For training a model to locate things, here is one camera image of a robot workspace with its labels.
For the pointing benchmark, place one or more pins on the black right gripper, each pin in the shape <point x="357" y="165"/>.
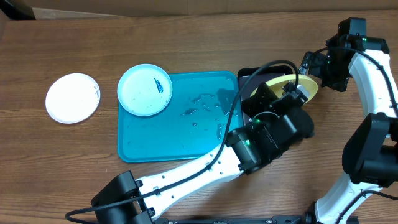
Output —
<point x="339" y="84"/>

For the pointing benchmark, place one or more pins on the brown cardboard backdrop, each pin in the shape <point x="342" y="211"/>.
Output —
<point x="194" y="7"/>

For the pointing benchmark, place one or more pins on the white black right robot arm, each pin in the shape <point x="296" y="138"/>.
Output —
<point x="369" y="166"/>

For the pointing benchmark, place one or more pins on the light blue plate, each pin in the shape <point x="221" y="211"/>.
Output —
<point x="145" y="90"/>

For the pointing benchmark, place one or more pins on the black plastic tray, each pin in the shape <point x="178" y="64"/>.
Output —
<point x="248" y="77"/>

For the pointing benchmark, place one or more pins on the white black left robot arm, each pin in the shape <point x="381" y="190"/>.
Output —
<point x="129" y="200"/>

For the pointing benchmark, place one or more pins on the white plate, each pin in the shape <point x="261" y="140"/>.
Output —
<point x="72" y="98"/>

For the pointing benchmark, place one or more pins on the teal plastic tray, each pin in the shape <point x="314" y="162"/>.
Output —
<point x="192" y="124"/>

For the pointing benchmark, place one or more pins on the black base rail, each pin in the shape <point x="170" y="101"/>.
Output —
<point x="280" y="219"/>

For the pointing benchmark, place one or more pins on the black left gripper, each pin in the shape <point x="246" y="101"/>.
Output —
<point x="247" y="105"/>

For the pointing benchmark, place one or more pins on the yellow plate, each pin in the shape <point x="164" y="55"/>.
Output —
<point x="271" y="90"/>

